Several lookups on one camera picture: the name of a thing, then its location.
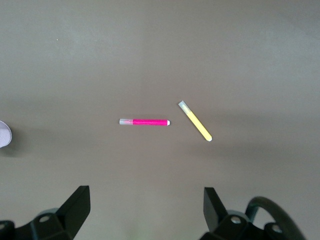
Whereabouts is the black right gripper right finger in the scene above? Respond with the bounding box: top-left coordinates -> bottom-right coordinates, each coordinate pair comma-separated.
201,187 -> 266,240

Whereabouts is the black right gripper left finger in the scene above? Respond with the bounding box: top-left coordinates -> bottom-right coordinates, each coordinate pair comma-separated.
14,185 -> 91,240

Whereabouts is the pink highlighter pen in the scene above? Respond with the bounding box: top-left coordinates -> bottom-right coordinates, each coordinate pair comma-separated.
119,118 -> 171,127

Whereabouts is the pink plastic pen holder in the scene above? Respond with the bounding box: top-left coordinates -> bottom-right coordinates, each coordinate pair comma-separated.
0,120 -> 14,149

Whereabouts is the yellow highlighter pen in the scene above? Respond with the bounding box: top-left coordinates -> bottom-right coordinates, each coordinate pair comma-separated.
178,100 -> 213,143

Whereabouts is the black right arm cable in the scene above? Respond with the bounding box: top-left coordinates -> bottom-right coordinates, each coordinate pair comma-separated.
245,196 -> 307,240

